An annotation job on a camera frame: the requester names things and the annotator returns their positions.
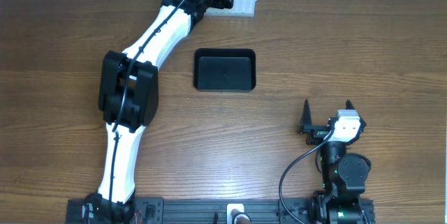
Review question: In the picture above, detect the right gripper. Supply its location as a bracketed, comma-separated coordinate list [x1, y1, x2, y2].
[298, 98, 368, 147]

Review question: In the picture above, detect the black cable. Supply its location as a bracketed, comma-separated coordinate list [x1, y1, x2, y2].
[110, 0, 205, 134]
[277, 130, 335, 224]

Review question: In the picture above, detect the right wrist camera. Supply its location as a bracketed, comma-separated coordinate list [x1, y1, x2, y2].
[330, 109, 362, 144]

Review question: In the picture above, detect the black tray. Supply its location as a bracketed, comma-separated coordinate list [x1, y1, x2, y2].
[193, 47, 258, 94]

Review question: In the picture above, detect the white test tube rack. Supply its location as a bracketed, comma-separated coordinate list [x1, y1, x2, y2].
[204, 0, 258, 18]

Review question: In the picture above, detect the mounting rail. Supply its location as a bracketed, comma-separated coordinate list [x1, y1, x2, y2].
[66, 197, 376, 224]

